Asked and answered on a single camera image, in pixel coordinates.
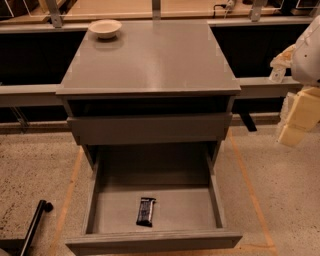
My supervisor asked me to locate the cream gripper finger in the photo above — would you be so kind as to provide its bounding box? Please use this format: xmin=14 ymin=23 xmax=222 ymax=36
xmin=278 ymin=125 xmax=306 ymax=147
xmin=286 ymin=87 xmax=320 ymax=131

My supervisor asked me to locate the dark blueberry rxbar wrapper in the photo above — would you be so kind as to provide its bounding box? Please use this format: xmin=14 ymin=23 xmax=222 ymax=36
xmin=136 ymin=197 xmax=156 ymax=227

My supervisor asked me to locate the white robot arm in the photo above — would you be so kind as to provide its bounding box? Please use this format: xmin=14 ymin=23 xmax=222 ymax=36
xmin=269 ymin=16 xmax=320 ymax=146

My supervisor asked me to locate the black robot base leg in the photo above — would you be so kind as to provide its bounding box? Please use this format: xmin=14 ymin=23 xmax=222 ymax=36
xmin=0 ymin=200 xmax=54 ymax=256

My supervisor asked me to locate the open grey middle drawer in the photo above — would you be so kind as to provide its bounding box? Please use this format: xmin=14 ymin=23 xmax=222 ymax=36
xmin=66 ymin=143 xmax=242 ymax=256

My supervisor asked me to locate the grey drawer cabinet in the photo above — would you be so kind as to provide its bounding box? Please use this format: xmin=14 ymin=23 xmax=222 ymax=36
xmin=56 ymin=20 xmax=241 ymax=166

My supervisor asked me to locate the closed grey top drawer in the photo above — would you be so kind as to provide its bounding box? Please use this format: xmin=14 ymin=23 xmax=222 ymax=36
xmin=67 ymin=113 xmax=232 ymax=145

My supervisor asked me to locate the white ceramic bowl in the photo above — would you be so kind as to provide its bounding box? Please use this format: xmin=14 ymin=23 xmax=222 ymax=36
xmin=88 ymin=19 xmax=122 ymax=39

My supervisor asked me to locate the black cable on back table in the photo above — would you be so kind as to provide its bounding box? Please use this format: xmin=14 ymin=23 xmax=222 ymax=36
xmin=213 ymin=2 xmax=234 ymax=18

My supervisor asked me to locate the grey metal rail shelf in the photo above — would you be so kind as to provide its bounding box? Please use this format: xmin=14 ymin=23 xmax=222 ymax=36
xmin=0 ymin=76 xmax=302 ymax=107

